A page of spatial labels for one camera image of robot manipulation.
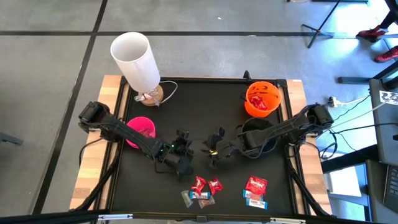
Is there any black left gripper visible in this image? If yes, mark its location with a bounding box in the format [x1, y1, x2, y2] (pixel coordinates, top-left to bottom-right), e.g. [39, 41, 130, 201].
[155, 128, 194, 175]

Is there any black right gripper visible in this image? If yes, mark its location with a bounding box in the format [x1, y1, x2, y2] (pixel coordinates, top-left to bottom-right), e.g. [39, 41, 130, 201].
[203, 126, 240, 169]

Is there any black pumpkin bucket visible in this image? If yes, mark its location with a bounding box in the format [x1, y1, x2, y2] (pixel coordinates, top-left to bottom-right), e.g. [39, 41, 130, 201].
[241, 117, 280, 158]

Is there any black table mat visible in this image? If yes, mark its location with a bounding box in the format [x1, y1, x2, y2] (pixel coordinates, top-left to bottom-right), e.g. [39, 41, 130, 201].
[119, 80, 295, 215]

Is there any clear red gummy packet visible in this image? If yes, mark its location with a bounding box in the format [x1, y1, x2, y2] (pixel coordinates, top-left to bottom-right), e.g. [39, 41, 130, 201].
[139, 127, 155, 139]

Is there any white blue chocolate bar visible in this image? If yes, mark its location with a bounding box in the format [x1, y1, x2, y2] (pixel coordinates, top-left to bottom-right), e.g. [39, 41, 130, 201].
[242, 189, 264, 202]
[189, 191, 211, 200]
[245, 198, 269, 211]

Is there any clear green gummy packet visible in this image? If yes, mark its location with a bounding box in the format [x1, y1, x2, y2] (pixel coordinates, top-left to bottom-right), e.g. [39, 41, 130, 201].
[180, 190, 194, 208]

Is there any pink pumpkin bucket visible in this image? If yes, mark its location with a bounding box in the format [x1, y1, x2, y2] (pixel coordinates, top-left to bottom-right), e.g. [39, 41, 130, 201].
[125, 116, 157, 149]

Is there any large red Skittles packet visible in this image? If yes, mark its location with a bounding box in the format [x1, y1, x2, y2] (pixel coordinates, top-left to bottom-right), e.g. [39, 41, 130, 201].
[244, 175, 269, 197]

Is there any clear orange gummy packet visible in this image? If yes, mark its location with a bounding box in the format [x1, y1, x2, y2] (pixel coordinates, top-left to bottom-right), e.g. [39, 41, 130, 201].
[198, 195, 216, 210]

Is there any clear plastic wrapper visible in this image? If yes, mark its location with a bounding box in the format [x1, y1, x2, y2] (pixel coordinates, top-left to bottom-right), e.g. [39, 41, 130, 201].
[133, 91, 158, 103]

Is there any orange pumpkin bucket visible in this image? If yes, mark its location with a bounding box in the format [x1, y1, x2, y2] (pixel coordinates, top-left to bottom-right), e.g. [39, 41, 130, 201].
[244, 81, 282, 119]

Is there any white shade table lamp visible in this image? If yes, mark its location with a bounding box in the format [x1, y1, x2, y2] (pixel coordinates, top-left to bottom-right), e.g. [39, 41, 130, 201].
[109, 31, 165, 107]

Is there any black desk leg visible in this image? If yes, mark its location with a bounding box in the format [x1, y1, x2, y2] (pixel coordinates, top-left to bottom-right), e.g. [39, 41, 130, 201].
[320, 144, 379, 174]
[338, 60, 398, 91]

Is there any black tripod stand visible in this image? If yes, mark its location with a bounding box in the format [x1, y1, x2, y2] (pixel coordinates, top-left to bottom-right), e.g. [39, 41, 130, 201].
[300, 0, 343, 49]

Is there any grey desk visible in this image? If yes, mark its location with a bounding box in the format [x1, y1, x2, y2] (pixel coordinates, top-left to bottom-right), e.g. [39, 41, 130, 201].
[365, 160, 398, 224]
[368, 77, 398, 166]

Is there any grey chair foot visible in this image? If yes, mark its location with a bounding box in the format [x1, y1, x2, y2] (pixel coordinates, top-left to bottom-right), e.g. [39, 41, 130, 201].
[0, 132, 24, 146]

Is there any white marker sheet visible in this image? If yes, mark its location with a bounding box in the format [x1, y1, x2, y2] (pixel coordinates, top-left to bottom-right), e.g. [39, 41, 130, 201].
[378, 90, 398, 106]

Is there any dark laptop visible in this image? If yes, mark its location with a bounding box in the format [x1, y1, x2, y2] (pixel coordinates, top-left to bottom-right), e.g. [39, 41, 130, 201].
[382, 164, 398, 215]

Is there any person's foot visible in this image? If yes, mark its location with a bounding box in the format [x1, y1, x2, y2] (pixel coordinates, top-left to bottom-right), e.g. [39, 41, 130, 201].
[356, 24, 389, 44]
[373, 45, 398, 63]

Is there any person's leg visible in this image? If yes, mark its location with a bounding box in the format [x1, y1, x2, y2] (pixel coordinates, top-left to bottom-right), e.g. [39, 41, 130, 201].
[381, 0, 398, 29]

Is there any white lamp cable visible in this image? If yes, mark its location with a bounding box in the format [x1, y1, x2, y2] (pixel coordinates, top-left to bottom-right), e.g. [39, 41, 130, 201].
[155, 80, 179, 106]

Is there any black aluminium rig frame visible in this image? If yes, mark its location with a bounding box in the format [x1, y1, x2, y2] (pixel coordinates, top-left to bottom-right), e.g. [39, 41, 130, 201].
[0, 75, 335, 224]

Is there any silver metal bracket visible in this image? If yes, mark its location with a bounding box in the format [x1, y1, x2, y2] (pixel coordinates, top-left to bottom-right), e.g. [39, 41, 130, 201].
[269, 217, 307, 224]
[98, 213, 134, 221]

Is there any black arm base cable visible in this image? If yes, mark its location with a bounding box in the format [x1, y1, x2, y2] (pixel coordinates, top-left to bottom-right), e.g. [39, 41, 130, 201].
[78, 136, 108, 164]

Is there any grey floor cable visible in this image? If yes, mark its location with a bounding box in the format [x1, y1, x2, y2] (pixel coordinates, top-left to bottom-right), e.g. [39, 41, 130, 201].
[326, 102, 388, 133]

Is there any white floor cable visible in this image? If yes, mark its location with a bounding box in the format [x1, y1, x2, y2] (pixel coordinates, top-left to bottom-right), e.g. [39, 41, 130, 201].
[338, 94, 371, 108]

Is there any black floor cable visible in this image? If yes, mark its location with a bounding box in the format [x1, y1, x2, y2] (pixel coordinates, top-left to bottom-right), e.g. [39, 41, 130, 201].
[332, 121, 398, 134]

